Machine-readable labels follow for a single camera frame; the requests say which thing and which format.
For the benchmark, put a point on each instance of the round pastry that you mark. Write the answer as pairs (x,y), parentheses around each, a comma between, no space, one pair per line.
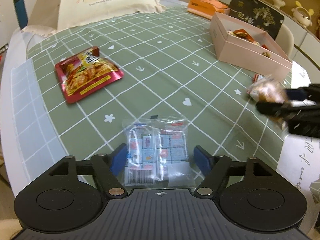
(272,91)

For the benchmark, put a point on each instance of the beige chair right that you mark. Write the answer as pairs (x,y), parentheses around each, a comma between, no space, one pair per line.
(285,40)

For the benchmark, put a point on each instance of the green grid tablecloth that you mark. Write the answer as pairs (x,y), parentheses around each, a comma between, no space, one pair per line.
(170,68)

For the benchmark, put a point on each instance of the teal bottle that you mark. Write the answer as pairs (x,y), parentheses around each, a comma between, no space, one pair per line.
(21,13)

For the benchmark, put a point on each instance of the white yellow bunny figurine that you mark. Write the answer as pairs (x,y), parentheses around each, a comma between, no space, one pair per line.
(302,15)

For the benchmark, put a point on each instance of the cream cartoon food cover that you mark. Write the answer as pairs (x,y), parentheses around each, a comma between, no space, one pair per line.
(52,16)

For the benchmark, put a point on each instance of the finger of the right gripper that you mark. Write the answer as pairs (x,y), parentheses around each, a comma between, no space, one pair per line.
(312,93)
(285,109)

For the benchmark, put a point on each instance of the pink open gift box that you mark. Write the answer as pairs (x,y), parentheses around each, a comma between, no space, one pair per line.
(267,58)

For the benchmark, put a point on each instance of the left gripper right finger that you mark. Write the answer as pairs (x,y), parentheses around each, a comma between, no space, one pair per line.
(215,172)

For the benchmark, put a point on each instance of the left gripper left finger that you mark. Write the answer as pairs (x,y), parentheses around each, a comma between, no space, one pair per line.
(106,168)

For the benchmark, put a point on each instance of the red foil meat snack pouch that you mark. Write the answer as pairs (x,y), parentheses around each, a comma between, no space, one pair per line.
(84,73)

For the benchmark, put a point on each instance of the white vase figurine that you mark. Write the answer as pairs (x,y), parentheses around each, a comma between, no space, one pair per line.
(278,1)

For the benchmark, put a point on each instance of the orange cardboard box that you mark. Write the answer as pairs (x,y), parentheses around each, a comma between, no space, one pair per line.
(207,8)

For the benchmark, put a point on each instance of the black plum snack bag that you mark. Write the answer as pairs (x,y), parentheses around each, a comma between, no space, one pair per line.
(258,14)

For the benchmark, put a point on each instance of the clear bag of small cubes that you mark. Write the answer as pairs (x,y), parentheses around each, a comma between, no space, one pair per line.
(157,153)

